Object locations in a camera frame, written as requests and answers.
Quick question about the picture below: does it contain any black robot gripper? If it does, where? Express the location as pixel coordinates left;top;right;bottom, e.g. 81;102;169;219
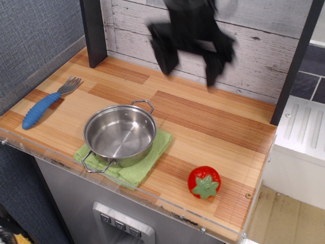
147;1;235;87

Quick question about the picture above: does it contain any red toy strawberry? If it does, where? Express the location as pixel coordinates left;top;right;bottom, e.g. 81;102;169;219
187;166;221;199

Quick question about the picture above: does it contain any stainless steel pot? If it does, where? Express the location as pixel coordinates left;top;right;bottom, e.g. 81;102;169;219
82;100;157;173

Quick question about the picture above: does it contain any green folded cloth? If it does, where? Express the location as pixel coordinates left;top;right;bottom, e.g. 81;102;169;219
74;129;172;191

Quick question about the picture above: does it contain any white ridged appliance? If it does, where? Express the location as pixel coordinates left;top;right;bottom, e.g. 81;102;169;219
263;96;324;209

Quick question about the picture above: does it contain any grey control panel with buttons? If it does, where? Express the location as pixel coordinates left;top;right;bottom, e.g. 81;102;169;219
92;201;156;243

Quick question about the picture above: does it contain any yellow object bottom left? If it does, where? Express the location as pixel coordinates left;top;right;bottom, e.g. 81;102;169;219
14;234;33;244

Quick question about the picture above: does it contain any dark left post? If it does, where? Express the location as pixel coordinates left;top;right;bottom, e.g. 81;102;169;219
80;0;107;68

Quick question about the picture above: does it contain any dark post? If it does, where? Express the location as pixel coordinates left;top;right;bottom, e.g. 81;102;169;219
80;0;107;68
270;0;324;126

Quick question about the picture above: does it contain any dark right post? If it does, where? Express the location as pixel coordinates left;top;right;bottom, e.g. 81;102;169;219
270;0;324;126

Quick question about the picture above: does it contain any blue handled metal fork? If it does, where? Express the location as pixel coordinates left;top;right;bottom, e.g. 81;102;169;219
22;76;82;130

